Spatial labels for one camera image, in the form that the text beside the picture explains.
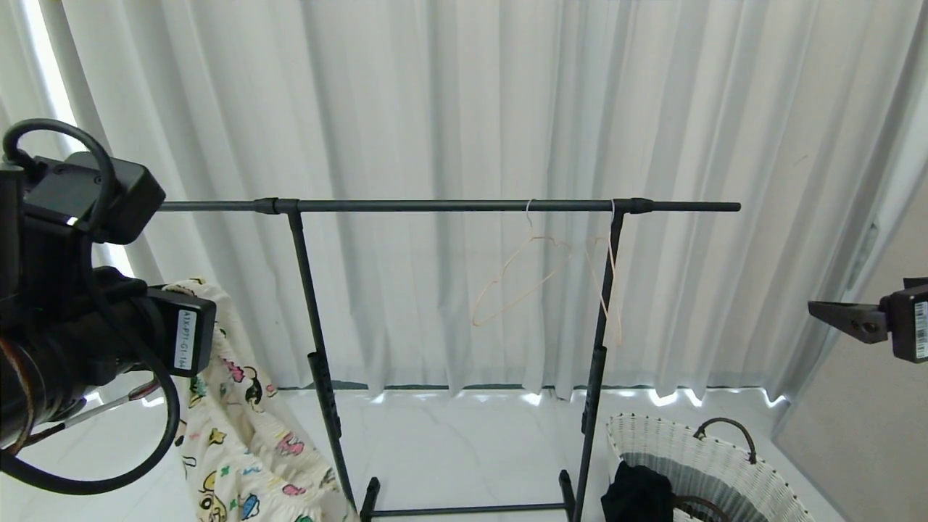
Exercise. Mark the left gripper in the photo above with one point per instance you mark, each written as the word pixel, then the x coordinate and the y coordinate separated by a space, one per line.
pixel 109 333

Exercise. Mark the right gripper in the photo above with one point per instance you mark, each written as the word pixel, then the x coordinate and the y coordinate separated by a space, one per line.
pixel 906 322

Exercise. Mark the cream printed garment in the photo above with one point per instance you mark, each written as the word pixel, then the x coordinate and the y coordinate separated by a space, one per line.
pixel 239 435

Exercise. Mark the pink clothes hanger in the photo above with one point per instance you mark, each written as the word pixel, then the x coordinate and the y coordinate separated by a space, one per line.
pixel 618 326
pixel 522 290

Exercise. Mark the black short-sleeved shirt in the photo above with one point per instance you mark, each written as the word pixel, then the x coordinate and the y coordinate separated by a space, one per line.
pixel 638 496

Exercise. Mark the white laundry basket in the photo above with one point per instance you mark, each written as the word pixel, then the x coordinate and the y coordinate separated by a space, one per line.
pixel 696 464

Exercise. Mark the black clothes rack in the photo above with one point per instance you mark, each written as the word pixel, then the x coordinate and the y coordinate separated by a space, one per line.
pixel 435 206

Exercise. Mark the white curtain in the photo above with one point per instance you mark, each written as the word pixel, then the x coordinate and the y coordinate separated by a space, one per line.
pixel 435 109

